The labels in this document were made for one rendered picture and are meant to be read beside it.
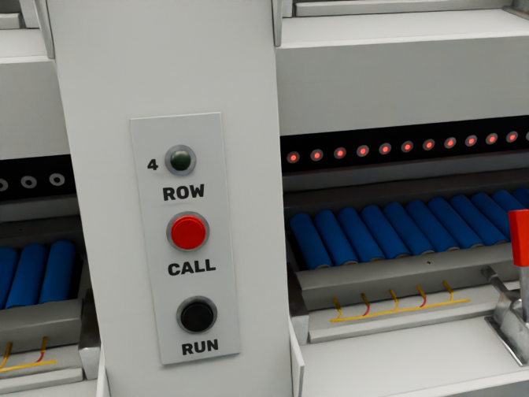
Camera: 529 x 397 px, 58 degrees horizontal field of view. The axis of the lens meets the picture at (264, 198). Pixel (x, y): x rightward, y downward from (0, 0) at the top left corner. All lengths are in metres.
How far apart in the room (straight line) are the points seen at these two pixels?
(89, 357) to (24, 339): 0.05
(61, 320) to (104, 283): 0.09
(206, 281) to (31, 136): 0.10
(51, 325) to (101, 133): 0.15
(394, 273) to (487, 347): 0.07
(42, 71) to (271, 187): 0.11
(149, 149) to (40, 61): 0.06
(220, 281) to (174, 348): 0.04
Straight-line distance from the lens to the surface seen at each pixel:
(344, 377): 0.31
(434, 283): 0.37
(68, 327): 0.33
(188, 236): 0.23
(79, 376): 0.32
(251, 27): 0.22
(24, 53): 0.24
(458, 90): 0.27
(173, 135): 0.22
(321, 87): 0.24
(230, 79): 0.22
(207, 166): 0.22
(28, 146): 0.24
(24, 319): 0.34
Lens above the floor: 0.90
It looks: 14 degrees down
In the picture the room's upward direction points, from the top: 4 degrees counter-clockwise
